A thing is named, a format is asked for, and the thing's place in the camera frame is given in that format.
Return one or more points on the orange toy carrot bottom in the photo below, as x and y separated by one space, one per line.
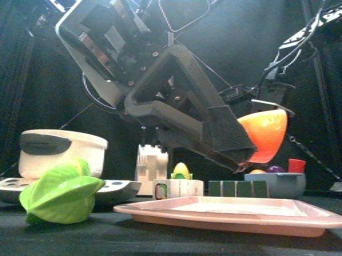
267 133

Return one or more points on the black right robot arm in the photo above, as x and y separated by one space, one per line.
308 36

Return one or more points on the yellow green toy corn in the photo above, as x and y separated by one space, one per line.
183 171

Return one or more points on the white toy castle block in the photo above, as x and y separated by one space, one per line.
152 170

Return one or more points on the white toy box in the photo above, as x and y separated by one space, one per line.
181 189

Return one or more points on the orange yellow toy piece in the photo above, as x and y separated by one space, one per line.
257 171

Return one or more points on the purple toy piece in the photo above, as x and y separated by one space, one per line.
276 169

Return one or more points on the green segmented toy block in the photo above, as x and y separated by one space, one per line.
239 189

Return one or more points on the red toy cup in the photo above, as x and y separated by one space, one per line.
297 165

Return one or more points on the grey blue bowl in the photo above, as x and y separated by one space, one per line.
279 185

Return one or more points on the grey white toy stove plate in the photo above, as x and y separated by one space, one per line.
117 190

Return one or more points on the pink plastic tray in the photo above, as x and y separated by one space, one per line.
232 215

